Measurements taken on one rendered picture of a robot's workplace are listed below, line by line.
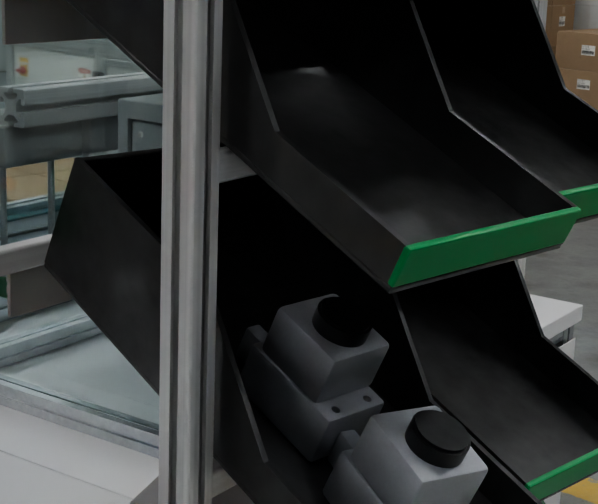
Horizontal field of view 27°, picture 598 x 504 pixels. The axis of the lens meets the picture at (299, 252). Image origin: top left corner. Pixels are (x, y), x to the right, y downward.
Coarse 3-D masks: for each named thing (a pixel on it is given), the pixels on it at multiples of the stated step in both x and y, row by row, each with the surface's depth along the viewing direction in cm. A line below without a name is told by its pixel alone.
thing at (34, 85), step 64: (0, 0) 157; (0, 64) 159; (64, 64) 153; (128, 64) 147; (0, 128) 161; (64, 128) 155; (128, 128) 149; (0, 192) 164; (64, 192) 157; (0, 320) 168; (64, 320) 161; (64, 384) 163; (128, 384) 157
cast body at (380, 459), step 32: (384, 416) 60; (416, 416) 59; (448, 416) 60; (352, 448) 63; (384, 448) 59; (416, 448) 58; (448, 448) 58; (352, 480) 61; (384, 480) 59; (416, 480) 57; (448, 480) 58; (480, 480) 59
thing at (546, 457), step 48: (432, 288) 85; (480, 288) 84; (432, 336) 80; (480, 336) 82; (528, 336) 82; (432, 384) 76; (480, 384) 78; (528, 384) 80; (576, 384) 80; (480, 432) 74; (528, 432) 75; (576, 432) 77; (528, 480) 68; (576, 480) 73
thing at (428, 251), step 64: (128, 0) 62; (256, 0) 74; (320, 0) 70; (384, 0) 67; (256, 64) 57; (320, 64) 70; (384, 64) 68; (256, 128) 57; (320, 128) 63; (384, 128) 66; (448, 128) 65; (320, 192) 55; (384, 192) 60; (448, 192) 62; (512, 192) 63; (384, 256) 53; (448, 256) 54; (512, 256) 59
